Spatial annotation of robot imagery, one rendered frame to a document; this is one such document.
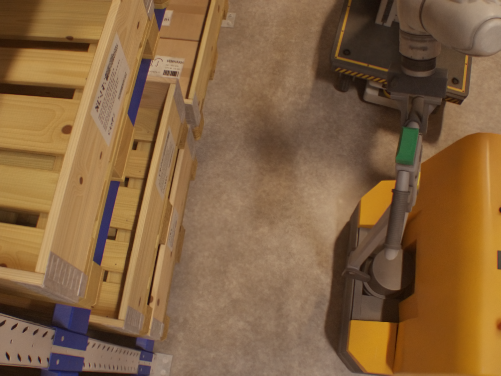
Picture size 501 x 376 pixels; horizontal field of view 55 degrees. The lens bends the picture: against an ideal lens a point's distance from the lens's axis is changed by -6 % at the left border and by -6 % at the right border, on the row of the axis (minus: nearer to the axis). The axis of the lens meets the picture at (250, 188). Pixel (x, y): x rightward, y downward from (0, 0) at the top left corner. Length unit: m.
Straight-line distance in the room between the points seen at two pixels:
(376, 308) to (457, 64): 1.27
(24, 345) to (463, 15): 1.01
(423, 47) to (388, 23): 1.60
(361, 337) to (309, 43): 1.67
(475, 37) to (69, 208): 0.79
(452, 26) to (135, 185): 1.22
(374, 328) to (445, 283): 0.43
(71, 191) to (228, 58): 2.01
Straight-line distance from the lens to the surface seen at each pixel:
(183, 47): 2.36
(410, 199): 1.17
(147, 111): 1.89
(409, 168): 1.12
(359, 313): 2.14
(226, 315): 2.39
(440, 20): 0.96
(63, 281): 1.02
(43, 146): 1.27
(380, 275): 2.03
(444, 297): 1.76
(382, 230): 1.56
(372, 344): 2.07
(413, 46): 1.10
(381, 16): 2.67
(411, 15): 1.06
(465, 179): 1.79
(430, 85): 1.15
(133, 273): 1.48
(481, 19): 0.91
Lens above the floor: 2.37
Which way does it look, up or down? 69 degrees down
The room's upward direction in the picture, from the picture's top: 2 degrees counter-clockwise
